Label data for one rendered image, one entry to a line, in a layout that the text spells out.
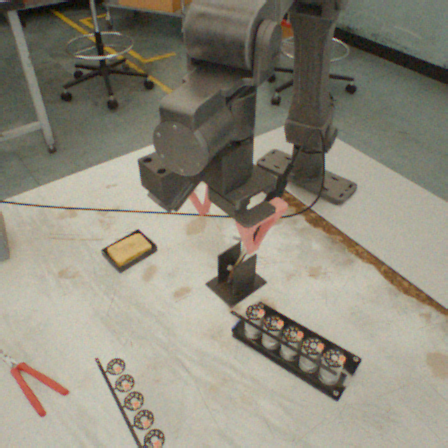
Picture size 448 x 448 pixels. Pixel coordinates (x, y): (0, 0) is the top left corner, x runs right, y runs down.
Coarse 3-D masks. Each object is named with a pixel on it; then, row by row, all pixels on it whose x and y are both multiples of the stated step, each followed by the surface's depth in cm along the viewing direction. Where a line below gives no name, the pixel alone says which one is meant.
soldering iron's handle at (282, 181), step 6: (288, 168) 61; (282, 174) 62; (288, 174) 62; (282, 180) 61; (276, 186) 62; (282, 186) 61; (270, 192) 62; (276, 192) 62; (282, 192) 62; (264, 198) 63; (270, 198) 62; (258, 228) 63
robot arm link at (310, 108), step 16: (304, 0) 59; (320, 0) 58; (304, 16) 61; (320, 16) 60; (336, 16) 61; (304, 32) 63; (320, 32) 61; (304, 48) 65; (320, 48) 64; (304, 64) 67; (320, 64) 66; (304, 80) 69; (320, 80) 68; (304, 96) 71; (320, 96) 71; (288, 112) 76; (304, 112) 74; (320, 112) 73; (288, 128) 78; (304, 128) 76; (320, 128) 75; (320, 144) 77
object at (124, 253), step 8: (136, 232) 76; (120, 240) 74; (128, 240) 74; (136, 240) 74; (144, 240) 74; (104, 248) 73; (112, 248) 72; (120, 248) 72; (128, 248) 73; (136, 248) 72; (144, 248) 72; (152, 248) 73; (104, 256) 72; (112, 256) 71; (120, 256) 71; (128, 256) 71; (136, 256) 72; (144, 256) 72; (112, 264) 71; (120, 264) 71; (128, 264) 71; (120, 272) 70
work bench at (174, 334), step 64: (64, 192) 86; (128, 192) 86; (64, 256) 73; (192, 256) 73; (320, 256) 73; (0, 320) 64; (64, 320) 64; (128, 320) 64; (192, 320) 64; (320, 320) 64; (384, 320) 64; (0, 384) 57; (64, 384) 57; (192, 384) 57; (256, 384) 57; (384, 384) 57
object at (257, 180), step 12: (228, 144) 47; (240, 144) 48; (252, 144) 49; (252, 156) 50; (252, 168) 52; (252, 180) 51; (264, 180) 51; (276, 180) 51; (228, 192) 49; (240, 192) 49; (252, 192) 49; (264, 192) 51; (240, 204) 49
